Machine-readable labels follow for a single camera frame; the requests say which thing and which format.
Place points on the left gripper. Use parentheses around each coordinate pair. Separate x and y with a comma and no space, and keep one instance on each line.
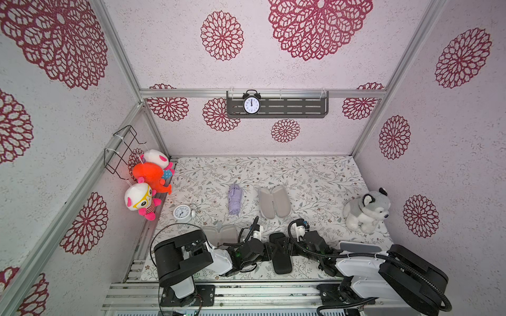
(267,253)

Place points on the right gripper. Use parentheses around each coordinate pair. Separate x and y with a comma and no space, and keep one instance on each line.
(296,247)

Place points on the black umbrella case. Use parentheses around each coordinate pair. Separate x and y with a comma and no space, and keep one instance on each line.
(281,257)

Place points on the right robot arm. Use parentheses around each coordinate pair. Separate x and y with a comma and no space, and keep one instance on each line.
(397,274)

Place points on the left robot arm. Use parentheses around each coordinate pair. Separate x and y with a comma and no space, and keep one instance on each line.
(179,258)

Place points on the purple folded umbrella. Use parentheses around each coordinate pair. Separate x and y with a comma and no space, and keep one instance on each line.
(235,199)

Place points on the grey tray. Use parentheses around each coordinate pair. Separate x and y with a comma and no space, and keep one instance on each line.
(359,247)

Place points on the floral table mat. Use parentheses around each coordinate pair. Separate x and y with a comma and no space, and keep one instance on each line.
(318,189)

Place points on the husky plush toy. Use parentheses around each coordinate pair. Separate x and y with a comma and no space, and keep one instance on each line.
(365,213)

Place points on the white alarm clock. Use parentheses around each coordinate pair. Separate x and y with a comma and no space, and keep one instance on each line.
(184,213)

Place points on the white plush with glasses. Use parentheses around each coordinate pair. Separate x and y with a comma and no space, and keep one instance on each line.
(140,198)

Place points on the orange plush toy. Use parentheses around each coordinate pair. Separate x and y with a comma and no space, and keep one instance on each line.
(151,174)

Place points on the white pink plush top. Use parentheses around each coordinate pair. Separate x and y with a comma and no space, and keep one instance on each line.
(161,160)

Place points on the black alarm clock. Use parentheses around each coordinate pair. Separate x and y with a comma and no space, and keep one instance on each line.
(251,101)

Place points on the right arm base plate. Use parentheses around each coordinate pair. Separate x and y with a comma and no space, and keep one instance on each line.
(336,294)

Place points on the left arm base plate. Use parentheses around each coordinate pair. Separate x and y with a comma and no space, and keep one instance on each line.
(203,296)

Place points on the grey wall shelf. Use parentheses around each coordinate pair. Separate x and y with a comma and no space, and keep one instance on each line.
(280,107)

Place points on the black wire rack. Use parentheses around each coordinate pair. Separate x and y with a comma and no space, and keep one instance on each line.
(121,159)

